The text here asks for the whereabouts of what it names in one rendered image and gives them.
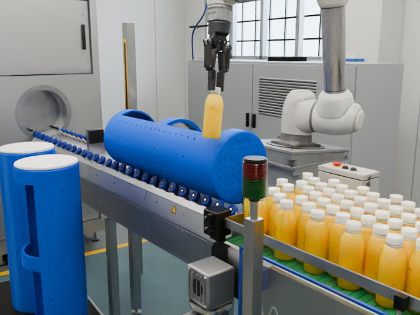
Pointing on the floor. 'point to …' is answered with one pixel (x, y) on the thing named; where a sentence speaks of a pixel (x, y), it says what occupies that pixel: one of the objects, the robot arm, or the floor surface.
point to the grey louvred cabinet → (272, 95)
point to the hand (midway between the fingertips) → (215, 81)
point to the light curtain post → (129, 37)
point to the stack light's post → (252, 265)
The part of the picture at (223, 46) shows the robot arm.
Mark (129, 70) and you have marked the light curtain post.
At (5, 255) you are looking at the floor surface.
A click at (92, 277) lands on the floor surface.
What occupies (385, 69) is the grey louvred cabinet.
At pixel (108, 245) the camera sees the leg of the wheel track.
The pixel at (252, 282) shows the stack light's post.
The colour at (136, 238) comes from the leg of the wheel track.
